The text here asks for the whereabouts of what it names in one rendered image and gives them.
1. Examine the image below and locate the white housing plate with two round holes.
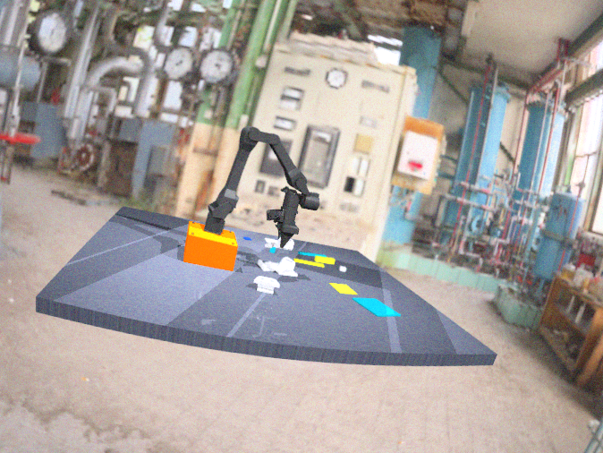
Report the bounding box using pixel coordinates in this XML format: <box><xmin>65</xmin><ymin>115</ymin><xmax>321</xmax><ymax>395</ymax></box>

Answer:
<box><xmin>254</xmin><ymin>276</ymin><xmax>279</xmax><ymax>288</ymax></box>

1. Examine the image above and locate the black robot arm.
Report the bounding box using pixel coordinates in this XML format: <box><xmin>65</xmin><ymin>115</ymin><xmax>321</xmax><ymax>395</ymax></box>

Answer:
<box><xmin>204</xmin><ymin>126</ymin><xmax>320</xmax><ymax>235</ymax></box>

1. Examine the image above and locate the white curved plate with holes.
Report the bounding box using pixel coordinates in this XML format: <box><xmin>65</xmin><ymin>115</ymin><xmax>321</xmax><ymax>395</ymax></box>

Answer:
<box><xmin>259</xmin><ymin>261</ymin><xmax>274</xmax><ymax>271</ymax></box>

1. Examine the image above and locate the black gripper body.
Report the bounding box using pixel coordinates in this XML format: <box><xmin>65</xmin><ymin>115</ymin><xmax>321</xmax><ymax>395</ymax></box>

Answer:
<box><xmin>273</xmin><ymin>204</ymin><xmax>300</xmax><ymax>235</ymax></box>

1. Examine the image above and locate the cyan rectangular block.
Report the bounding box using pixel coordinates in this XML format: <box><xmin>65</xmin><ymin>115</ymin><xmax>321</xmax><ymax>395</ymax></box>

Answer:
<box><xmin>352</xmin><ymin>298</ymin><xmax>401</xmax><ymax>317</ymax></box>

